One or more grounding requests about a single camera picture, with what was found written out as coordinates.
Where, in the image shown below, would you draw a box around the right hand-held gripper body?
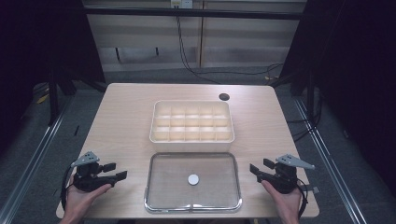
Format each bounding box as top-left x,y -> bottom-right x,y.
264,154 -> 316,195

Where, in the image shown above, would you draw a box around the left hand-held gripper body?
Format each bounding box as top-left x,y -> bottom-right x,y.
70,151 -> 112,192

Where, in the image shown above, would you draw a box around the person's left hand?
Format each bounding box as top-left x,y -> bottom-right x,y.
60,176 -> 113,224

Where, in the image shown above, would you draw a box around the person's right hand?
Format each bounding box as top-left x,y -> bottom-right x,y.
260,179 -> 303,224

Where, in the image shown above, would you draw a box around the clear plastic box lid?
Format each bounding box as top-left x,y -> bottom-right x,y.
143,151 -> 244,215

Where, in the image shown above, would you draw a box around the cream compartment storage box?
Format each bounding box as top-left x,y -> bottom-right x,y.
148,99 -> 235,154

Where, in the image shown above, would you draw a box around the black metal stand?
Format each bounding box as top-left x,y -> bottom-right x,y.
46,60 -> 78,127

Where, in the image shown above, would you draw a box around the yellow floor piece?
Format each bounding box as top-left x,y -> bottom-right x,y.
35,92 -> 50,105

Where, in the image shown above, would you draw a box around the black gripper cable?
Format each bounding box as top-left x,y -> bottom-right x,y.
60,166 -> 76,213
296,177 -> 309,219

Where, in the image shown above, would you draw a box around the grey strap tag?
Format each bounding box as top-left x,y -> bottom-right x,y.
300,184 -> 321,195

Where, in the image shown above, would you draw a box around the metal floor rail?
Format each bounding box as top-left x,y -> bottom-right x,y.
292,96 -> 369,224
0,101 -> 73,224

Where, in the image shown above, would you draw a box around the black floor cables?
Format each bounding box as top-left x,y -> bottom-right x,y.
285,85 -> 324,144

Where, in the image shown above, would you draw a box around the black hanging wall cable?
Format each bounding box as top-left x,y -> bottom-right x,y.
175,14 -> 285,86

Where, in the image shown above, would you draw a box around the black horizontal frame bar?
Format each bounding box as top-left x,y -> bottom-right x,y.
83,7 -> 308,21

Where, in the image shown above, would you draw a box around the white wall socket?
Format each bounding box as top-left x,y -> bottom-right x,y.
170,0 -> 194,9

